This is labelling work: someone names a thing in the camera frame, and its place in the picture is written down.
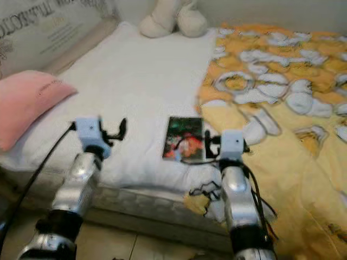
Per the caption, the yellow egg print blanket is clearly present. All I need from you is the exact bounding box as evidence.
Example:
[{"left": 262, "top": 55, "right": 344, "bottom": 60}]
[{"left": 183, "top": 23, "right": 347, "bottom": 260}]

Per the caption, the colourful picture book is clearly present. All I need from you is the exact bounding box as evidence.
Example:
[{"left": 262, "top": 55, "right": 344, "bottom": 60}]
[{"left": 163, "top": 116, "right": 205, "bottom": 161}]

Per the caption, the white bed sheet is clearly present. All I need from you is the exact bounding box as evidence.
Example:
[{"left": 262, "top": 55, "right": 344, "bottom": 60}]
[{"left": 3, "top": 22, "right": 236, "bottom": 193}]

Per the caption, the pink pillow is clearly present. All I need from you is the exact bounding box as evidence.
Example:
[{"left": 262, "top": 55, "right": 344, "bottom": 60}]
[{"left": 0, "top": 70, "right": 78, "bottom": 152}]

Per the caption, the grey printed text pillow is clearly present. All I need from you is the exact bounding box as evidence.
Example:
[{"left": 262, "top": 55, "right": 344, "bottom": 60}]
[{"left": 0, "top": 0, "right": 120, "bottom": 82}]

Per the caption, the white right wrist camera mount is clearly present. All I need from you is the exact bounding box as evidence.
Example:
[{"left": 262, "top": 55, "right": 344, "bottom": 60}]
[{"left": 220, "top": 130, "right": 247, "bottom": 163}]

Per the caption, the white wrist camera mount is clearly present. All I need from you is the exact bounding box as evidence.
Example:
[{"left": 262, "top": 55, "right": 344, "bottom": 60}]
[
  {"left": 75, "top": 116, "right": 112, "bottom": 158},
  {"left": 220, "top": 130, "right": 247, "bottom": 163}
]

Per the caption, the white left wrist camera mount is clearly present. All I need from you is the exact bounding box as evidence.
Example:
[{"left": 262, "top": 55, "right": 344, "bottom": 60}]
[{"left": 75, "top": 116, "right": 112, "bottom": 158}]

